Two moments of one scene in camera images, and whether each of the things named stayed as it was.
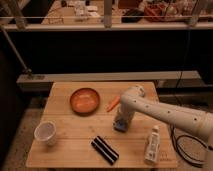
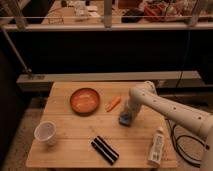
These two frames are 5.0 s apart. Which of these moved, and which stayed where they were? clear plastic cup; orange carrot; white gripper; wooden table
Moved: white gripper
Stayed: wooden table; orange carrot; clear plastic cup
